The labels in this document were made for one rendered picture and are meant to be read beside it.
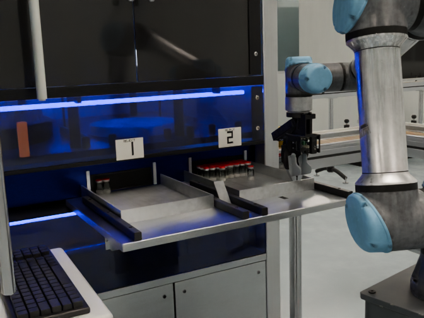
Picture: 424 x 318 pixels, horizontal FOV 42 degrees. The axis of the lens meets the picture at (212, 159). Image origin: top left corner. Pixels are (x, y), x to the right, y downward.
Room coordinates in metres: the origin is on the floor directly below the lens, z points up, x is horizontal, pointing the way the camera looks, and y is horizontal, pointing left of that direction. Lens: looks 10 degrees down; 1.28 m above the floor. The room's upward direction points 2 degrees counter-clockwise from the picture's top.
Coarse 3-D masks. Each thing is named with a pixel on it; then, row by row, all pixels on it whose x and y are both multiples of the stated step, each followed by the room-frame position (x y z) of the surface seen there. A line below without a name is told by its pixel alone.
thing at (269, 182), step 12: (264, 168) 1.81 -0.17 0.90; (276, 168) 1.75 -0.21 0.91; (204, 180) 1.64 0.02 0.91; (216, 180) 1.75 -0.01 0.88; (228, 180) 1.74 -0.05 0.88; (240, 180) 1.73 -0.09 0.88; (252, 180) 1.73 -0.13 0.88; (264, 180) 1.72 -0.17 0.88; (276, 180) 1.72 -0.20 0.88; (288, 180) 1.70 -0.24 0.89; (300, 180) 1.57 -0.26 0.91; (312, 180) 1.59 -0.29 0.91; (240, 192) 1.47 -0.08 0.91; (252, 192) 1.49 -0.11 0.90; (264, 192) 1.51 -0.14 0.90; (276, 192) 1.53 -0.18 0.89; (288, 192) 1.55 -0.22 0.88
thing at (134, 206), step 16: (160, 176) 1.72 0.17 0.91; (112, 192) 1.63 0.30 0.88; (128, 192) 1.62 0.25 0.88; (144, 192) 1.62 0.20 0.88; (160, 192) 1.61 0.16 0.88; (176, 192) 1.60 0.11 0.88; (192, 192) 1.53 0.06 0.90; (112, 208) 1.36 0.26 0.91; (128, 208) 1.44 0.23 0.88; (144, 208) 1.34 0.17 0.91; (160, 208) 1.36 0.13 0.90; (176, 208) 1.38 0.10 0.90; (192, 208) 1.40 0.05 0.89; (208, 208) 1.42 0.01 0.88
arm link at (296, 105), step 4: (288, 100) 1.54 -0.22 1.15; (292, 100) 1.53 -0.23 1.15; (296, 100) 1.53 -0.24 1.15; (300, 100) 1.52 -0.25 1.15; (304, 100) 1.52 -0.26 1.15; (308, 100) 1.53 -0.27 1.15; (288, 104) 1.54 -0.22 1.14; (292, 104) 1.53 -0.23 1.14; (296, 104) 1.53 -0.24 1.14; (300, 104) 1.52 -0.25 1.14; (304, 104) 1.52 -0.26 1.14; (308, 104) 1.53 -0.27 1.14; (288, 108) 1.54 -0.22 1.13; (292, 108) 1.53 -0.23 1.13; (296, 108) 1.53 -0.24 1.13; (300, 108) 1.52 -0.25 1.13; (304, 108) 1.52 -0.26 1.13; (308, 108) 1.53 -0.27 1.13; (292, 112) 1.54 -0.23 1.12; (296, 112) 1.53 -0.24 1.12; (300, 112) 1.53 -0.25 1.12; (304, 112) 1.53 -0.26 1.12; (308, 112) 1.54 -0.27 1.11
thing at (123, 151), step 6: (132, 138) 1.60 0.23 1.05; (138, 138) 1.61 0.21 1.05; (120, 144) 1.58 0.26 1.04; (126, 144) 1.59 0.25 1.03; (138, 144) 1.61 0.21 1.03; (120, 150) 1.58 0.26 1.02; (126, 150) 1.59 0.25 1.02; (138, 150) 1.61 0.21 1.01; (120, 156) 1.58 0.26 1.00; (126, 156) 1.59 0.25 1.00; (132, 156) 1.60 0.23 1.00; (138, 156) 1.61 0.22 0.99
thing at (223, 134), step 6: (222, 132) 1.75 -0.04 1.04; (234, 132) 1.77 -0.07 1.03; (240, 132) 1.78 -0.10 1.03; (222, 138) 1.75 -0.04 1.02; (234, 138) 1.77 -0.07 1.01; (240, 138) 1.78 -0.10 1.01; (222, 144) 1.75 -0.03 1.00; (228, 144) 1.76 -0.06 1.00; (234, 144) 1.77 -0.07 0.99; (240, 144) 1.78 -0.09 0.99
